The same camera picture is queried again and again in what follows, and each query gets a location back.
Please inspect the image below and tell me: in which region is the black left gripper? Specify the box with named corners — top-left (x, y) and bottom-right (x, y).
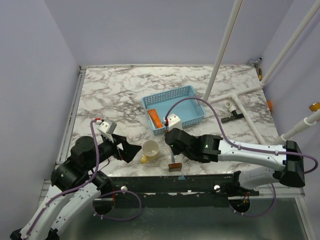
top-left (86, 132), bottom-right (143, 171)

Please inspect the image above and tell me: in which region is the yellow mug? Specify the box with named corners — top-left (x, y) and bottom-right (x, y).
top-left (140, 139), bottom-right (160, 164)

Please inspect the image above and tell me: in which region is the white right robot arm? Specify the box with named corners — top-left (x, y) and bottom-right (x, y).
top-left (164, 128), bottom-right (305, 196)

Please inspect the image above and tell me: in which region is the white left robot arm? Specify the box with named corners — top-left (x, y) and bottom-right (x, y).
top-left (10, 134), bottom-right (142, 240)

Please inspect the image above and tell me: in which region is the orange yellow clamp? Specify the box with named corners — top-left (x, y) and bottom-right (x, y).
top-left (308, 102), bottom-right (320, 112)

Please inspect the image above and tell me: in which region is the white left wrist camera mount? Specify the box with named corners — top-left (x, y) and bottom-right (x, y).
top-left (95, 118), bottom-right (117, 142)

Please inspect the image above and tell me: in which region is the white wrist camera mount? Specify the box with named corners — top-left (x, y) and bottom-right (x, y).
top-left (95, 118), bottom-right (117, 142)
top-left (163, 113), bottom-right (183, 131)

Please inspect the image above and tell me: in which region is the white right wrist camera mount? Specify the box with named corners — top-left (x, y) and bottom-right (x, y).
top-left (163, 113), bottom-right (183, 131)

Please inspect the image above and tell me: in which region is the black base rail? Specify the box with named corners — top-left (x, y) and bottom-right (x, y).
top-left (82, 171), bottom-right (261, 208)

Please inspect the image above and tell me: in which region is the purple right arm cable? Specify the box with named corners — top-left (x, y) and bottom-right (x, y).
top-left (163, 97), bottom-right (318, 175)

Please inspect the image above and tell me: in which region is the aluminium frame rail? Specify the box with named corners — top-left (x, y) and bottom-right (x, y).
top-left (39, 178), bottom-right (305, 201)

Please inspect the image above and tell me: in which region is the white pvc pipe frame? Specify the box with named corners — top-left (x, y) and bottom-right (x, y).
top-left (209, 0), bottom-right (320, 145)

